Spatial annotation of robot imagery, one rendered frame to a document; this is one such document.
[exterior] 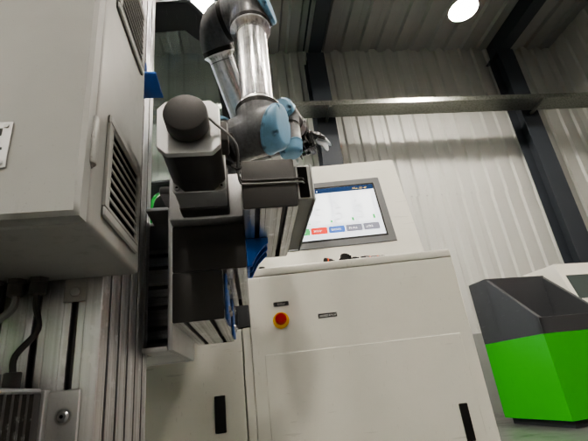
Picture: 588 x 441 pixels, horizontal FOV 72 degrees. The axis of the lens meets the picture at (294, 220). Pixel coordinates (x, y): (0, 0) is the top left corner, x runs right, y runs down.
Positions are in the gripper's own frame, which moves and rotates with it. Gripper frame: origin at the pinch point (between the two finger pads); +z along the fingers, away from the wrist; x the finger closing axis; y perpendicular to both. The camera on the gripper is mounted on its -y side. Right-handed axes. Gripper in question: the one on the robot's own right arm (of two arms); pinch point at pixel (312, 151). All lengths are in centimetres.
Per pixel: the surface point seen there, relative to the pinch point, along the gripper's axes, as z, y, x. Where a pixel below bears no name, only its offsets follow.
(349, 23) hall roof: 393, -465, 64
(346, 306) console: -6, 64, -4
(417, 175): 485, -198, 75
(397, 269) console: 1, 56, 15
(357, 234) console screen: 22.8, 30.9, 3.8
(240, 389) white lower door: -19, 80, -40
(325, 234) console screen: 18.4, 27.6, -8.4
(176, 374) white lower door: -26, 71, -56
